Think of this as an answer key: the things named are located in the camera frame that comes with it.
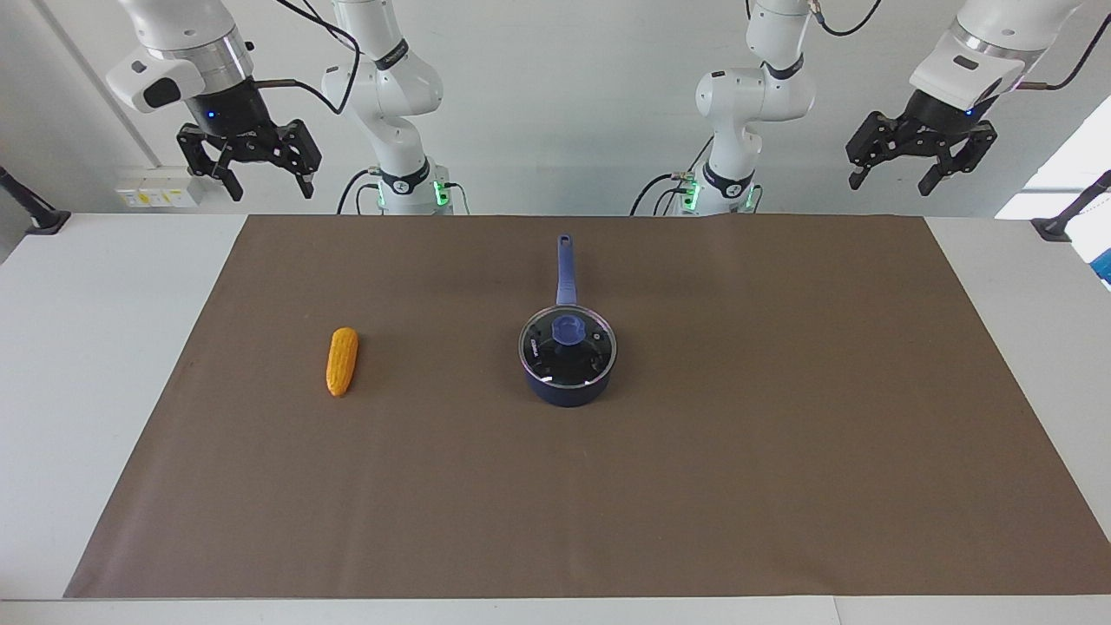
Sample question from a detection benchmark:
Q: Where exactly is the blue pot with handle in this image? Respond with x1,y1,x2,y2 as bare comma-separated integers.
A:
518,233,618,408

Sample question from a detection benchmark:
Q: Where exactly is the black right arm base cable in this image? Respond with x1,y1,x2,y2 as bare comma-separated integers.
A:
336,168,384,216

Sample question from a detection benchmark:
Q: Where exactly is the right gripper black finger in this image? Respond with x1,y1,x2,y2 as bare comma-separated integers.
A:
177,123,245,203
268,119,323,200

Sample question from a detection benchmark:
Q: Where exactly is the black left arm gripper cable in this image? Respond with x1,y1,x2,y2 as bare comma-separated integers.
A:
810,0,1111,91

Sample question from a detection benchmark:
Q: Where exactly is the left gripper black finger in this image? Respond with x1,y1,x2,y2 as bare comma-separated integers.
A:
917,125,997,197
846,110,909,190

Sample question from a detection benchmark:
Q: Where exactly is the glass lid with blue knob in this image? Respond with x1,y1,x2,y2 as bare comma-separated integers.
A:
519,305,617,385

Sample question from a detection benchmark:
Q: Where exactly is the black arm gripper cable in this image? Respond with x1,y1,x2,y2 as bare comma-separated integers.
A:
810,0,1111,91
253,0,362,116

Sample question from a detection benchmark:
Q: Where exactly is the black right arm gripper cable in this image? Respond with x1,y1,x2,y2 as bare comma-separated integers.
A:
253,0,362,116

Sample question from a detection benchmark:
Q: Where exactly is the black arm base cable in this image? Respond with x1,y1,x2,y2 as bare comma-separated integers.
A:
628,135,765,217
336,168,384,216

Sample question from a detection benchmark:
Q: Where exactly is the brown table mat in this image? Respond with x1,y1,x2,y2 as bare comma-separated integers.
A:
63,214,1111,600

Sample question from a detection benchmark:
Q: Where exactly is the yellow corn cob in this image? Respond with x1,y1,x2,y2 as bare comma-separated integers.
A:
325,326,359,398

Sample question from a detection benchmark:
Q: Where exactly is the black clamp stand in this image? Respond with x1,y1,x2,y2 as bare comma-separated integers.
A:
0,165,72,236
1031,169,1111,243

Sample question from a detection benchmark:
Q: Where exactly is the black left arm base cable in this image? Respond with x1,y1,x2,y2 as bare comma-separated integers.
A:
628,135,765,217

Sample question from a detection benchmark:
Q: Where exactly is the white wall outlet box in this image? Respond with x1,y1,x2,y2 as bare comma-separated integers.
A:
115,167,205,209

